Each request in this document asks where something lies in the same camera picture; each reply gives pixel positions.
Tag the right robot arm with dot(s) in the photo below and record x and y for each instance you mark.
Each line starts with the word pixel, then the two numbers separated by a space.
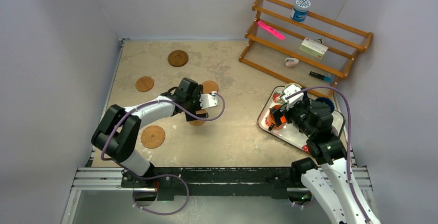
pixel 327 173

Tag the blue white jar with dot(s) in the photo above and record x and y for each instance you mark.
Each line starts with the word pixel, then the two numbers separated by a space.
pixel 300 10

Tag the black blue marker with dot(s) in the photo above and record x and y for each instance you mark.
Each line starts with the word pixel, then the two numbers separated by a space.
pixel 320 76

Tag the green white box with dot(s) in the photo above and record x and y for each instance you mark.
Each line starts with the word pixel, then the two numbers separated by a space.
pixel 313 48

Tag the woven rattan coaster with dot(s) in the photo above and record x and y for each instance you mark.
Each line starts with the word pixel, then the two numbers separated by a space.
pixel 152 137
pixel 198 122

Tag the dark brown wooden coaster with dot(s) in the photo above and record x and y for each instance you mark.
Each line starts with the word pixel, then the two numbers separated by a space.
pixel 178 58

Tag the strawberry print tray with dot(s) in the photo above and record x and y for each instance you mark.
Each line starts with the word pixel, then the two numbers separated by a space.
pixel 289 134

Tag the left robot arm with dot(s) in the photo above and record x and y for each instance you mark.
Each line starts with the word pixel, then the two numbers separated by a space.
pixel 117 132

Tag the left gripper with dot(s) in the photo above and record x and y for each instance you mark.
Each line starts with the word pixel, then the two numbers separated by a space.
pixel 198 94

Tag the black aluminium mounting rail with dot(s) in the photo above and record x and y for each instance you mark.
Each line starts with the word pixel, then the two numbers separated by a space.
pixel 169 182

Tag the wooden tiered shelf rack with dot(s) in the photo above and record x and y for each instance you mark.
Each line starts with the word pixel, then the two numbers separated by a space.
pixel 267 54

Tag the orange mug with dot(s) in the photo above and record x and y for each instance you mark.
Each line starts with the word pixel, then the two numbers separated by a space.
pixel 276 119

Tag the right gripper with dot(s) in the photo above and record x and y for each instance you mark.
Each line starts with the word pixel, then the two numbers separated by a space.
pixel 286 111

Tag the light green mug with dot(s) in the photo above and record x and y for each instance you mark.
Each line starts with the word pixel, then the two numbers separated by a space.
pixel 289 90

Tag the pink highlighter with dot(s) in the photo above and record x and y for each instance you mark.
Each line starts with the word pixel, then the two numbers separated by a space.
pixel 271 30

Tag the dark grey mug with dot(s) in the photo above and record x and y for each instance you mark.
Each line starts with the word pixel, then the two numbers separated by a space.
pixel 327 101

